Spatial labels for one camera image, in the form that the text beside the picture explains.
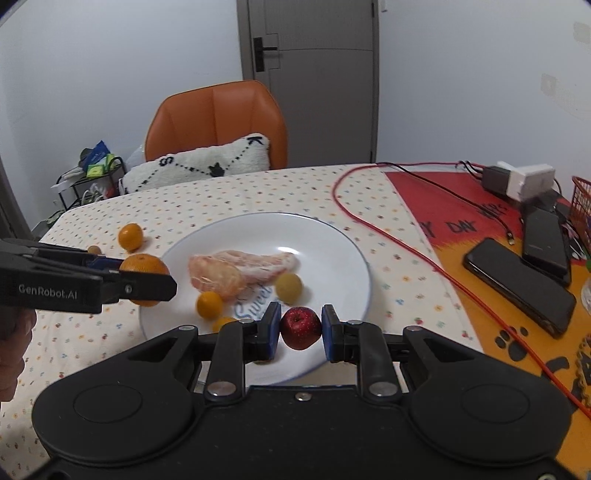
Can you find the black door lock handle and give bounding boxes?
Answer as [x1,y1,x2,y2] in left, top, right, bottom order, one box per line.
[252,36,279,73]

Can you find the white charger block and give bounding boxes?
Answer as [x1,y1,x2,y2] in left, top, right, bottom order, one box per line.
[496,161,557,202]

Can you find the green packets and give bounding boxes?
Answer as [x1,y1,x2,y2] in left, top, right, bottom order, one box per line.
[85,154,116,179]

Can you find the black charging cable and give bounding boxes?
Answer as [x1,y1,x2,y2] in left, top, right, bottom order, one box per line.
[376,160,518,246]

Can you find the black metal rack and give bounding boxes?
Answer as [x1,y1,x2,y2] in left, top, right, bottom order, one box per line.
[54,156,128,214]

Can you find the small red apple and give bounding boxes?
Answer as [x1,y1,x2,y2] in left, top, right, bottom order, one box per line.
[279,306,323,350]

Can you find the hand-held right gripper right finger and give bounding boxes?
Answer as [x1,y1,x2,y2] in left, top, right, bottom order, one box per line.
[321,304,470,402]

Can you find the red charging cable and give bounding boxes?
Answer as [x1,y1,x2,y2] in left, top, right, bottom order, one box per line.
[331,161,591,409]

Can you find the black power adapter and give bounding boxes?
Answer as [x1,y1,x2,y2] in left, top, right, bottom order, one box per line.
[482,165,511,195]

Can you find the white fluffy patterned pillow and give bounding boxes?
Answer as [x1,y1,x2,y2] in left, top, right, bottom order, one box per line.
[119,133,271,195]

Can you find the round peeled pomelo segment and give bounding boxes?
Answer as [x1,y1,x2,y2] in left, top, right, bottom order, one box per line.
[188,252,248,301]

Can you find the colourful cartoon table mat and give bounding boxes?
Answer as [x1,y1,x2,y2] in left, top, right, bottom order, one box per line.
[385,168,591,422]

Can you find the small green jujube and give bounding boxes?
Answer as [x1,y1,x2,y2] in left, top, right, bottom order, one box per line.
[275,272,304,306]

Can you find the white plate with blue rim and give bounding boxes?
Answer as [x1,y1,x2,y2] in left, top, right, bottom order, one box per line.
[139,212,373,388]

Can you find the black power bank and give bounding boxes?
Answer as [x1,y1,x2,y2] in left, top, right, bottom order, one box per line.
[521,207,573,287]

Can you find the black smartphone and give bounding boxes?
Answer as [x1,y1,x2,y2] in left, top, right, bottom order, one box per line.
[462,237,578,338]

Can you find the long peeled pomelo segment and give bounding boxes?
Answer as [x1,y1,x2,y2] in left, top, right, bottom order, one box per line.
[217,248,299,289]

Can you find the clear white plastic bag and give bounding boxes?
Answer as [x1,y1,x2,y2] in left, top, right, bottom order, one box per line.
[124,143,149,169]

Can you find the orange leather chair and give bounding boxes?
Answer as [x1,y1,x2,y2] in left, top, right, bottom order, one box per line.
[144,80,288,171]

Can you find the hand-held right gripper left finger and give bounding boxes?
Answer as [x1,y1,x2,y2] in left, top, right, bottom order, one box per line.
[122,302,283,402]

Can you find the blue box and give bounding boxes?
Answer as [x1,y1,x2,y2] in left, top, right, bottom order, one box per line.
[87,140,112,167]

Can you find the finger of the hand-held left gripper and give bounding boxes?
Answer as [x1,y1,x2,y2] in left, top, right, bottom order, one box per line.
[0,238,122,276]
[100,270,179,306]

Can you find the red wire basket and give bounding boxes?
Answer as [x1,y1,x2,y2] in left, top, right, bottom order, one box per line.
[571,175,591,255]

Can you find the person's left hand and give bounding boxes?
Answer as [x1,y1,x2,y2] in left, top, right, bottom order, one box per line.
[0,308,38,403]

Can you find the small orange kumquat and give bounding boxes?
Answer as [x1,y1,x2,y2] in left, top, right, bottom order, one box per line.
[196,291,225,320]

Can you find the grey door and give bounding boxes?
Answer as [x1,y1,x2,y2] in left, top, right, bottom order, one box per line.
[237,0,380,168]

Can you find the orange mandarin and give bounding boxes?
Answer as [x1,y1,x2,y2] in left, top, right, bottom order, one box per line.
[119,253,171,308]
[117,223,144,253]

